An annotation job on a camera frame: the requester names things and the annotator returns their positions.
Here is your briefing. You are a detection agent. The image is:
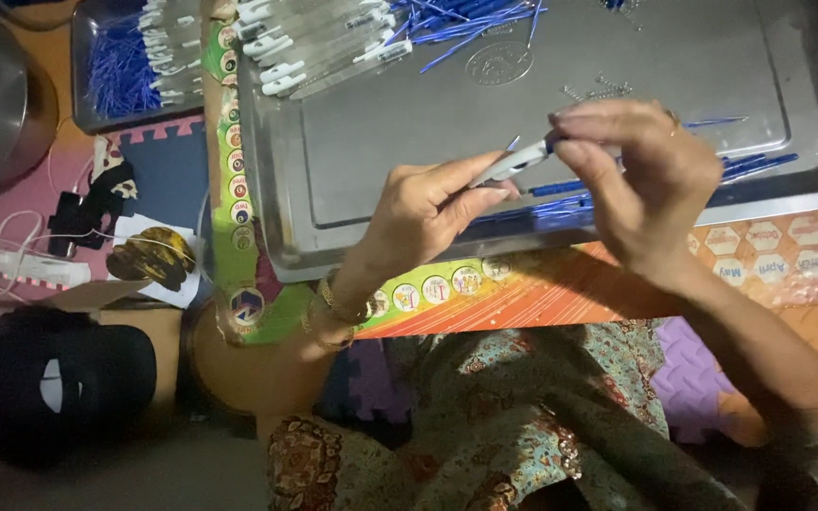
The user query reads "person's right hand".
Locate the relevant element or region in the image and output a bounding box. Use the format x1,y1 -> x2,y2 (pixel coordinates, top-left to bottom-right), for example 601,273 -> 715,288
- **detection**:
546,98 -> 726,282

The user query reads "person's left hand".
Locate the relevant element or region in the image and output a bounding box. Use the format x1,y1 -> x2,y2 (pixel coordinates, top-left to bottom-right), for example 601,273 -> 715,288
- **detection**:
341,149 -> 522,305

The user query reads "white pen with blue tip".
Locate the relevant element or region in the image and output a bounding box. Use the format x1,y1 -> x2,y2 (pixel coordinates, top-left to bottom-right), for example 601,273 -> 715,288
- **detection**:
467,135 -> 559,190

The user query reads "single blue pen refill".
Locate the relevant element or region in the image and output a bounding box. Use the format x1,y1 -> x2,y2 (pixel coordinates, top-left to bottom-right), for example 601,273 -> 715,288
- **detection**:
685,115 -> 749,130

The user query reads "bunch of blue refills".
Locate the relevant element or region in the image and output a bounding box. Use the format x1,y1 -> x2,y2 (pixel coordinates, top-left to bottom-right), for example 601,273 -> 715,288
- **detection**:
469,152 -> 800,229

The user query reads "cluster of small metal springs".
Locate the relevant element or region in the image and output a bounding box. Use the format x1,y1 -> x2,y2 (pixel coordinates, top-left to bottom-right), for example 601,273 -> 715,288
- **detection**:
560,73 -> 634,102

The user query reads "gold bangle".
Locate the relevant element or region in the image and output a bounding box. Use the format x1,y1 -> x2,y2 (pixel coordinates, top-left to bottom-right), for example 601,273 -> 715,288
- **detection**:
300,301 -> 359,353
315,272 -> 376,326

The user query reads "large steel tray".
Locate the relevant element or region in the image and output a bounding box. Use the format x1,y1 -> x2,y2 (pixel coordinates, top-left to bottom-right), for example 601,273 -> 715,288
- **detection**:
237,0 -> 818,283

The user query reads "colourful printed board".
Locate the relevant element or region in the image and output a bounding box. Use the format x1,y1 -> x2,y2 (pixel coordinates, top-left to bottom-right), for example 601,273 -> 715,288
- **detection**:
198,0 -> 818,350

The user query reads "pile of blue pen refills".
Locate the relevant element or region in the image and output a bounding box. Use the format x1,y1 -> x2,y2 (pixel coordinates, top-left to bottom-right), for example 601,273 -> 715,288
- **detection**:
386,0 -> 549,75

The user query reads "row of clear pen barrels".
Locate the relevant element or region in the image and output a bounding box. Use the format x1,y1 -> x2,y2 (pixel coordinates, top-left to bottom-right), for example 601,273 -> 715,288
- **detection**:
233,0 -> 416,99

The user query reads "purple foam puzzle mat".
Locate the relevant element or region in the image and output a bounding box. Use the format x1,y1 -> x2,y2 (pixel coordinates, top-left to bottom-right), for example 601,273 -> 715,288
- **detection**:
650,316 -> 740,447

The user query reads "person's patterned dress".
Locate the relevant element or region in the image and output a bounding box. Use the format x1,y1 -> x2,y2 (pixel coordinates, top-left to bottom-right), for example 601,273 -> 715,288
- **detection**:
266,318 -> 818,511

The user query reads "blue foam puzzle mat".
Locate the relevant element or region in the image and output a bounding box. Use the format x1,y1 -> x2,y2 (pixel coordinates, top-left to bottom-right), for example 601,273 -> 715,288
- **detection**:
116,119 -> 213,244

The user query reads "white paper sheet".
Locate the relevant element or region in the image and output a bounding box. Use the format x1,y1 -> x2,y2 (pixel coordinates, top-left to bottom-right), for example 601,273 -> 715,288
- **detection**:
107,213 -> 203,310

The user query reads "tortoiseshell hair claw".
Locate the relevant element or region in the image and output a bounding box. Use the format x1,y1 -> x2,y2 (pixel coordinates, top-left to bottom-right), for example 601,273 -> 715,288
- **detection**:
105,226 -> 197,292

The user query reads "patterned cloth scrap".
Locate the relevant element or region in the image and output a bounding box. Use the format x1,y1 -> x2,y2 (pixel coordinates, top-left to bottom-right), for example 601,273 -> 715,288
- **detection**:
89,137 -> 139,201

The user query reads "small steel tray with parts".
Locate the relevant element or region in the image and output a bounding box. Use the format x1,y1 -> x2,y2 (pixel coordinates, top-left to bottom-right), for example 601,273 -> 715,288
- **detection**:
70,0 -> 205,134

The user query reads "black clip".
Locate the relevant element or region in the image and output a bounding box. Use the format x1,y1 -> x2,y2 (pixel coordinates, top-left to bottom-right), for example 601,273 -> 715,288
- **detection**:
47,186 -> 127,258

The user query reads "black bag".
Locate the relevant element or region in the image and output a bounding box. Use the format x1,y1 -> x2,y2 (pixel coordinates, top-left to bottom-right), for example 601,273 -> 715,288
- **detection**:
0,307 -> 159,471

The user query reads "pink foam puzzle mat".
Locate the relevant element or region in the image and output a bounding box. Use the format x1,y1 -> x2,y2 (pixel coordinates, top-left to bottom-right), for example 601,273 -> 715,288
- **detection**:
0,115 -> 205,308

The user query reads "white cable with charger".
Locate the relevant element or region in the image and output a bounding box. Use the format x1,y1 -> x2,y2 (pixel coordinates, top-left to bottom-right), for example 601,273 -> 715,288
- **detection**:
0,192 -> 197,305

